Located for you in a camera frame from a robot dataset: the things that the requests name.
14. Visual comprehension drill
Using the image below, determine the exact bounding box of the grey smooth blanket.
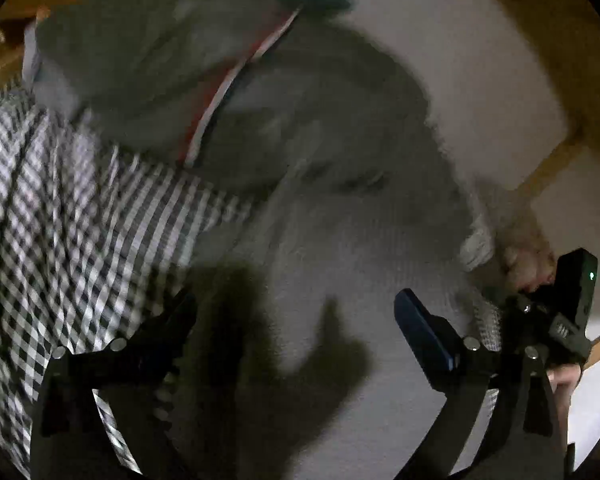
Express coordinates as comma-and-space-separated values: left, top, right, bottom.
22, 0, 301, 171

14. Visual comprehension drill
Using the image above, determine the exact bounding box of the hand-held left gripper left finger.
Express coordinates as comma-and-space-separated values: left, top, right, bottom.
30, 287, 199, 480

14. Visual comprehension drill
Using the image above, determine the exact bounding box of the grey knit sweater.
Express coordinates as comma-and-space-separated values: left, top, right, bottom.
145, 15, 511, 480

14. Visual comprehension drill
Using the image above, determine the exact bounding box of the red white striped cloth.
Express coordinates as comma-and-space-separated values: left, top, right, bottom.
177, 7, 303, 168

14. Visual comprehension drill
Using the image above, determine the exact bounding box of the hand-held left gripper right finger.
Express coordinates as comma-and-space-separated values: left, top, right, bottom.
394, 287, 576, 480

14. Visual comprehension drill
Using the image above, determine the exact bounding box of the checkered bedsheet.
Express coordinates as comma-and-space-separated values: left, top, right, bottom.
0, 80, 261, 478

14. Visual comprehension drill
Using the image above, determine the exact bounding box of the person's right forearm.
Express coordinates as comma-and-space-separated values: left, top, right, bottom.
547, 362, 584, 402

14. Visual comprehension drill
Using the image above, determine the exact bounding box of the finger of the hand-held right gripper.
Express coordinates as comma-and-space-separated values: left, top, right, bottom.
502, 294, 551, 333

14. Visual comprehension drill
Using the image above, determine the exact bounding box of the person's right hand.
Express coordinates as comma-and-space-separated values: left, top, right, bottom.
495, 205, 557, 294

